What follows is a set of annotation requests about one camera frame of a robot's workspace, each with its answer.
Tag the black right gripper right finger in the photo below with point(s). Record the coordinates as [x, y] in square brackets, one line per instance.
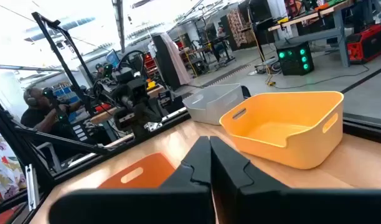
[234, 180]

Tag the pale pink cloth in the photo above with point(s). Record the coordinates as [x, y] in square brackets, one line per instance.
[181, 62]

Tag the black metal gantry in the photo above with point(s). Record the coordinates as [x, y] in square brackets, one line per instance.
[56, 49]

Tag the orange plastic basket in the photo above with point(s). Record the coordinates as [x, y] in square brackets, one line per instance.
[153, 171]

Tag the black partition panel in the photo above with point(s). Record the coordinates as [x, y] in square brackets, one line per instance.
[164, 62]

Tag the computer monitor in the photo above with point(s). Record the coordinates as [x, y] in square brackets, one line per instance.
[112, 58]

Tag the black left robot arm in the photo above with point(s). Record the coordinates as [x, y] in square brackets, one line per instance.
[103, 90]

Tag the grey plastic basket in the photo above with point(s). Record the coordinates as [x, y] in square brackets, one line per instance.
[215, 109]

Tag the dark ceiling pillar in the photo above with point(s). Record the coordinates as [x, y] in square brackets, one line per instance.
[119, 25]

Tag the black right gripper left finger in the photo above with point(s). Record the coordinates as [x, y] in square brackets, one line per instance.
[193, 174]

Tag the black aluminium table frame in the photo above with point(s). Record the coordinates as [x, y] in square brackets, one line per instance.
[365, 130]

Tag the floral patterned cloth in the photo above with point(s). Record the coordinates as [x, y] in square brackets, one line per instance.
[3, 161]

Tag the wooden workbench grey legs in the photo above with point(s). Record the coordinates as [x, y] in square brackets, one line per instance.
[338, 31]

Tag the silver bracket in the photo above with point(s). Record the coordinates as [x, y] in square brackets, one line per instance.
[31, 186]

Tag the black box white labels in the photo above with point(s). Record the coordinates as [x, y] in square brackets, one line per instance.
[78, 130]

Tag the person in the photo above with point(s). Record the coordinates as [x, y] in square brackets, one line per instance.
[38, 118]
[99, 70]
[221, 32]

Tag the yellow plastic basket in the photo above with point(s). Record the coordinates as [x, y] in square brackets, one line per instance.
[287, 149]

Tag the black computer tower green lights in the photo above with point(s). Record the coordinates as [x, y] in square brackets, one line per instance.
[290, 67]

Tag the red and black case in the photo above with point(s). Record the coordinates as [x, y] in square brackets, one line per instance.
[368, 43]

